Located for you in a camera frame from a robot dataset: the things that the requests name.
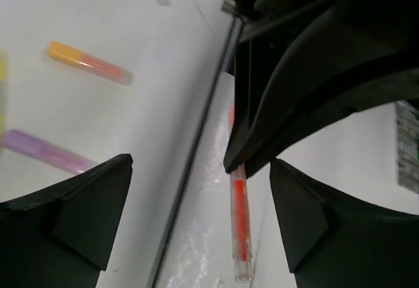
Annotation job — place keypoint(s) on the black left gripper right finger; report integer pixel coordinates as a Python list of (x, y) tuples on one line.
[(332, 239)]

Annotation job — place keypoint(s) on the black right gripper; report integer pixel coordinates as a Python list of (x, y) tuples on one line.
[(294, 77)]

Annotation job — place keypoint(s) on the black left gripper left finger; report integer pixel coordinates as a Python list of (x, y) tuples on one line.
[(63, 235)]

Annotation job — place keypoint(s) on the thin orange pen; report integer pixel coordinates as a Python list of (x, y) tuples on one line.
[(240, 226)]

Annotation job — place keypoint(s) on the thin yellow pen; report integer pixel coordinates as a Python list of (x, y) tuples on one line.
[(3, 92)]

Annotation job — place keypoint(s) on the purple highlighter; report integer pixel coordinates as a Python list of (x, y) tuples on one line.
[(46, 152)]

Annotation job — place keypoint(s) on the yellow orange highlighter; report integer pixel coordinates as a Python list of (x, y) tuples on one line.
[(76, 58)]

